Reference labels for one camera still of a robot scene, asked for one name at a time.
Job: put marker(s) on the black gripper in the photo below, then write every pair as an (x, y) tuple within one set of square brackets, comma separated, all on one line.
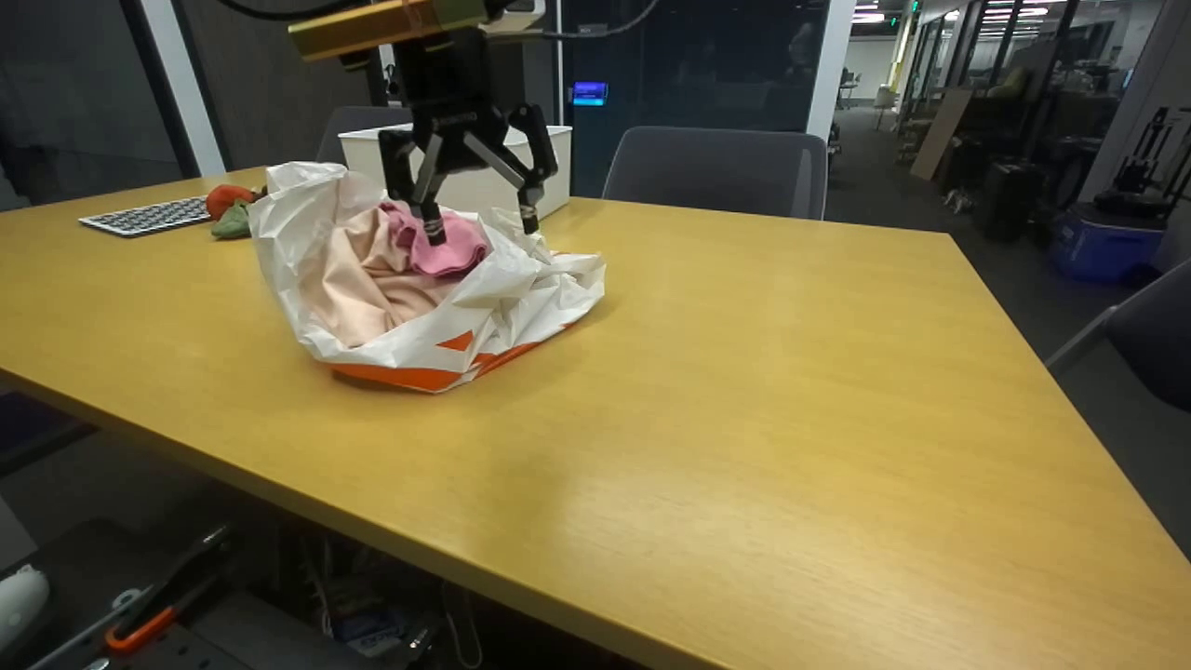
[(461, 76)]

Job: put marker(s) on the peach cloth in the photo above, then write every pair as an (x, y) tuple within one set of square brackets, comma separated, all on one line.
[(373, 291)]

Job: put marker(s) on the white orange plastic bag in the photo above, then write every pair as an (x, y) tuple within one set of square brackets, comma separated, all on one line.
[(300, 236)]

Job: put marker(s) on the white plastic storage bin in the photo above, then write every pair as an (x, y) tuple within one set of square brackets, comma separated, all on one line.
[(358, 154)]

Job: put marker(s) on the grey office chair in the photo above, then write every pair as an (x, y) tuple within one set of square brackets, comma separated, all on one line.
[(713, 169)]

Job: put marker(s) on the dark cabinet with blue light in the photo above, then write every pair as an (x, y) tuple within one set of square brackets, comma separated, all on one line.
[(693, 76)]

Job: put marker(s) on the orange toy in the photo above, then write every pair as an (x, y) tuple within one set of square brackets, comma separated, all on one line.
[(230, 199)]

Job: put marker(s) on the green toy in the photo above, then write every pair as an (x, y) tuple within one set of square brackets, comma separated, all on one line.
[(234, 225)]

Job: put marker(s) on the grey computer keyboard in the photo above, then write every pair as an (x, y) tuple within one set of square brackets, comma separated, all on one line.
[(149, 219)]

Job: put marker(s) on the wooden board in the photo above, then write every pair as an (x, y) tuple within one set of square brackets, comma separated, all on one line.
[(943, 135)]

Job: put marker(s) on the black box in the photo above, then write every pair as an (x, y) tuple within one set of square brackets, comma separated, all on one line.
[(1009, 204)]

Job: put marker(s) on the blue plastic tub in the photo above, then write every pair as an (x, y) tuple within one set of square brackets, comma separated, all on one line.
[(1102, 247)]

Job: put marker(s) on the white grey padded roll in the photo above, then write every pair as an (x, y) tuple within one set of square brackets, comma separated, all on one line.
[(17, 606)]

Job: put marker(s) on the dark office chair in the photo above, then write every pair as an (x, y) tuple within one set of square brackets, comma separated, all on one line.
[(1161, 338)]

